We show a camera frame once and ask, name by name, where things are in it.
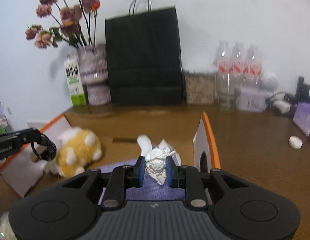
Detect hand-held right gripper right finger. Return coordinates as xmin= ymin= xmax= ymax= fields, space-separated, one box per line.
xmin=165 ymin=157 xmax=249 ymax=209

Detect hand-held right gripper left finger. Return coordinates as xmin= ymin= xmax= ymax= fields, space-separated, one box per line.
xmin=61 ymin=156 xmax=147 ymax=210

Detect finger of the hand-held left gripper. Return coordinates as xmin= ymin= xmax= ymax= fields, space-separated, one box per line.
xmin=0 ymin=129 xmax=43 ymax=145

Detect white tissue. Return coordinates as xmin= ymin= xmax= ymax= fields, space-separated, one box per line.
xmin=137 ymin=134 xmax=182 ymax=186

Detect purple fabric pouch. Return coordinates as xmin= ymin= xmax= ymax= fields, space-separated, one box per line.
xmin=97 ymin=157 xmax=187 ymax=202

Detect black earphone cable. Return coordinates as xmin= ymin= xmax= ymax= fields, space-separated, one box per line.
xmin=31 ymin=133 xmax=57 ymax=161

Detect red cardboard box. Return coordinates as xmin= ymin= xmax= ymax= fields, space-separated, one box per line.
xmin=0 ymin=111 xmax=220 ymax=198

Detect yellow white plush toy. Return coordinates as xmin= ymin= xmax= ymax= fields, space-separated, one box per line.
xmin=45 ymin=127 xmax=103 ymax=178

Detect wooden desktop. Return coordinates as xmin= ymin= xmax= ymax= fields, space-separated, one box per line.
xmin=0 ymin=102 xmax=310 ymax=240

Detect metal storage rack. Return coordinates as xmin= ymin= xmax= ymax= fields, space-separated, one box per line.
xmin=0 ymin=115 xmax=13 ymax=134

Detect white green milk carton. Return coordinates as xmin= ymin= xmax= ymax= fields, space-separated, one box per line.
xmin=63 ymin=55 xmax=87 ymax=107

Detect clear snack container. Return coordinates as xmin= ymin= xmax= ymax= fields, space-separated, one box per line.
xmin=182 ymin=69 xmax=217 ymax=105

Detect purple ceramic vase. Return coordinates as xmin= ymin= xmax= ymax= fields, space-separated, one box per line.
xmin=77 ymin=44 xmax=112 ymax=105

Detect pale purple tin box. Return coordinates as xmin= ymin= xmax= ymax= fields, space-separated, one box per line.
xmin=238 ymin=86 xmax=268 ymax=112

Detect black paper bag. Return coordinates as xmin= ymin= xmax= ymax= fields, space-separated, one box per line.
xmin=105 ymin=0 xmax=183 ymax=105

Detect dried rose bouquet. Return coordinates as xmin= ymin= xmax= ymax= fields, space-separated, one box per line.
xmin=25 ymin=0 xmax=101 ymax=49

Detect white round lid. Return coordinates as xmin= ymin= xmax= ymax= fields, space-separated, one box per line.
xmin=288 ymin=135 xmax=303 ymax=150

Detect white power strip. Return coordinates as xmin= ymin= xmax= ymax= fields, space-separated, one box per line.
xmin=273 ymin=99 xmax=292 ymax=114

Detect white round device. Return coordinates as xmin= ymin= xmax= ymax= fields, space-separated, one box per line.
xmin=260 ymin=71 xmax=281 ymax=92

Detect purple tissue pack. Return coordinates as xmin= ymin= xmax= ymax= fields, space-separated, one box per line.
xmin=293 ymin=102 xmax=310 ymax=137

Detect black upright boxes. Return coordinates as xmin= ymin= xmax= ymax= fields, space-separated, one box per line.
xmin=294 ymin=76 xmax=310 ymax=103

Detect white wall vent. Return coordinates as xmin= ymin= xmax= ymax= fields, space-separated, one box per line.
xmin=27 ymin=119 xmax=49 ymax=130

